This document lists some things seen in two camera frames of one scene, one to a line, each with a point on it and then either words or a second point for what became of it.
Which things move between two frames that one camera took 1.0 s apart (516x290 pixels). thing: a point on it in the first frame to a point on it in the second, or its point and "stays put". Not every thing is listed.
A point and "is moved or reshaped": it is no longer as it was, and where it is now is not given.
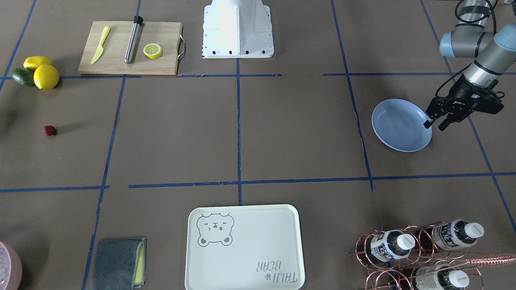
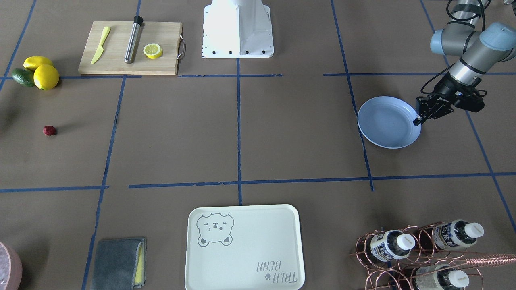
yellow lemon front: [46, 77] stays put
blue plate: [398, 124] is moved or reshaped
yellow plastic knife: [100, 49] stays put
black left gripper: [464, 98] to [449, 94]
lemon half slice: [153, 51] stays put
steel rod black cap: [131, 47] stays put
